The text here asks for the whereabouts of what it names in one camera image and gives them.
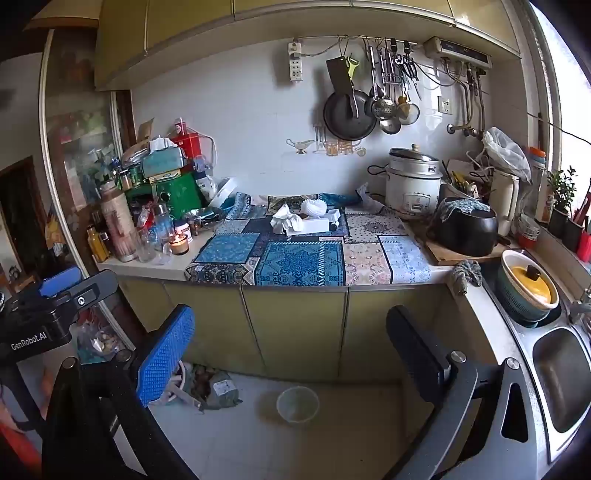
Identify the white kettle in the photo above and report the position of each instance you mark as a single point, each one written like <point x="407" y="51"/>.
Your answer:
<point x="503" y="198"/>

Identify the yellow-green peeler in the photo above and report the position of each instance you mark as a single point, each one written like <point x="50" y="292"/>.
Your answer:
<point x="353" y="67"/>

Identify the stack of plastic containers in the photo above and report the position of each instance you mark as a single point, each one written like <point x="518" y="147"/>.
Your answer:
<point x="536" y="166"/>

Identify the gray sack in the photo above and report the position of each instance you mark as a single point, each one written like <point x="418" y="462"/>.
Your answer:
<point x="221" y="390"/>

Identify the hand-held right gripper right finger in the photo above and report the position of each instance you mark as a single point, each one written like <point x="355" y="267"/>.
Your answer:
<point x="415" y="355"/>

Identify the candle jar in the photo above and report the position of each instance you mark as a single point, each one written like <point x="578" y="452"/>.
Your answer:
<point x="179" y="244"/>

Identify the white wall socket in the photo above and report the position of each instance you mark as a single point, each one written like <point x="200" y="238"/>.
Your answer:
<point x="445" y="106"/>

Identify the yellow pot lid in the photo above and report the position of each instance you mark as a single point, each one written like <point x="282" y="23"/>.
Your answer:
<point x="531" y="284"/>

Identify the white cardboard box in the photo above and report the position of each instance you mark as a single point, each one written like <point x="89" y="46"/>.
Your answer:
<point x="311" y="226"/>

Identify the gray rag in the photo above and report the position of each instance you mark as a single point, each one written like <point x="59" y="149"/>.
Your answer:
<point x="467" y="277"/>

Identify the clear plastic bag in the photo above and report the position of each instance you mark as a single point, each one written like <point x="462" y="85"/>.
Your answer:
<point x="508" y="154"/>

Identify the blue patchwork cloth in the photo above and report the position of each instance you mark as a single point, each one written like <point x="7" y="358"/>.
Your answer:
<point x="295" y="263"/>

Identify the wooden cutting board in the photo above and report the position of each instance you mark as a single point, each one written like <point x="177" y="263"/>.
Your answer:
<point x="443" y="258"/>

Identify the teal tissue box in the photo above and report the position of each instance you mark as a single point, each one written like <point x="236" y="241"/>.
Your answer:
<point x="161" y="162"/>

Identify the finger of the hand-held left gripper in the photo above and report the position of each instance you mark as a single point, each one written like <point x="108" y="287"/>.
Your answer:
<point x="92" y="288"/>
<point x="60" y="281"/>

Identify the kitchen scissors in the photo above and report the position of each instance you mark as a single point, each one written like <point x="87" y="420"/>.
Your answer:
<point x="407" y="64"/>

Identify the white wall appliance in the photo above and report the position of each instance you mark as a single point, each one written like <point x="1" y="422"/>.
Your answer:
<point x="457" y="50"/>

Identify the potted green plant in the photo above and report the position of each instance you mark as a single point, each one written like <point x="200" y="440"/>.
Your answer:
<point x="562" y="189"/>

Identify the black pot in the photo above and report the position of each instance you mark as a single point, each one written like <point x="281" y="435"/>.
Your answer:
<point x="466" y="233"/>

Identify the white tissue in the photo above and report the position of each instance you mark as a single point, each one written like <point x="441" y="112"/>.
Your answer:
<point x="282" y="218"/>

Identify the yellow cabinet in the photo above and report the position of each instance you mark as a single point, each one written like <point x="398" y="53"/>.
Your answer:
<point x="277" y="27"/>
<point x="295" y="323"/>

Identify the green box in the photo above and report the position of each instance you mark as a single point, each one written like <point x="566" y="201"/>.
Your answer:
<point x="180" y="191"/>

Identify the glass sliding door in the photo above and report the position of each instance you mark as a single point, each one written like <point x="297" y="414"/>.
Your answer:
<point x="78" y="152"/>

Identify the small mesh strainer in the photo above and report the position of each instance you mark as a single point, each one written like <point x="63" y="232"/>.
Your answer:
<point x="409" y="113"/>

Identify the white paper liners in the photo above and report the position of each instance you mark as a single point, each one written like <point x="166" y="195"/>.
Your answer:
<point x="313" y="207"/>

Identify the yellow bottle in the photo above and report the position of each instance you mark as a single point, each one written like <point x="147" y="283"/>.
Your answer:
<point x="98" y="247"/>

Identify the red tin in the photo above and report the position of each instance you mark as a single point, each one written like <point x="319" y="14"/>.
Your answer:
<point x="187" y="141"/>

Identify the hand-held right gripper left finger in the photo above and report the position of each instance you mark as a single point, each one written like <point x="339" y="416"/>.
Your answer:
<point x="166" y="355"/>

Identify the yellow lower cabinet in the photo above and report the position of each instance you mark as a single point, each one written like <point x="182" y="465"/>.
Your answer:
<point x="295" y="323"/>

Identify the white rice cooker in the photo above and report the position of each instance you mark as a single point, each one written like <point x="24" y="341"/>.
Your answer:
<point x="413" y="189"/>

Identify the stack of bowls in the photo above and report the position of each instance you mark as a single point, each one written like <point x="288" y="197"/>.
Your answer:
<point x="528" y="233"/>

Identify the teal colander basket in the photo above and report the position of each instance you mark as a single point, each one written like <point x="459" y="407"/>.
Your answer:
<point x="515" y="302"/>

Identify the black frying pan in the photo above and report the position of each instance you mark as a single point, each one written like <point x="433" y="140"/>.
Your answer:
<point x="341" y="122"/>

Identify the white power strip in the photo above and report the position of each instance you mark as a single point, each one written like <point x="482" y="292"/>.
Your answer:
<point x="296" y="62"/>

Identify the steel skimmer spoon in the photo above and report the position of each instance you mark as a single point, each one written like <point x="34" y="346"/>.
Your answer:
<point x="384" y="108"/>

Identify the floral thermos bottle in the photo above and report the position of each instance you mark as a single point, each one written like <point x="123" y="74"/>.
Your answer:
<point x="117" y="226"/>

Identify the clear plastic bottle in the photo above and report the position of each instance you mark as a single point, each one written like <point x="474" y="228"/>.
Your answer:
<point x="161" y="226"/>

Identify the teal knitted cloth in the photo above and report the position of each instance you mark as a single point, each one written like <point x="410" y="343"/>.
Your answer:
<point x="461" y="206"/>

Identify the metal hanging rail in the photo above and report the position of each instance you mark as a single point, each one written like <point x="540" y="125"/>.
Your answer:
<point x="351" y="38"/>

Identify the steel double sink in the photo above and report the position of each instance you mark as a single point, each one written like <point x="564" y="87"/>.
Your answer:
<point x="558" y="378"/>

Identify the small translucent waste bin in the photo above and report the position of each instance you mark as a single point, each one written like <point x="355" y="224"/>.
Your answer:
<point x="298" y="406"/>

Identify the yellow upper cabinet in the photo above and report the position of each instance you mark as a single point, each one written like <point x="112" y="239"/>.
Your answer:
<point x="277" y="27"/>

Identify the steel cleaver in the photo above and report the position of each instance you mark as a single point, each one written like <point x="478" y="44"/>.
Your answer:
<point x="339" y="76"/>

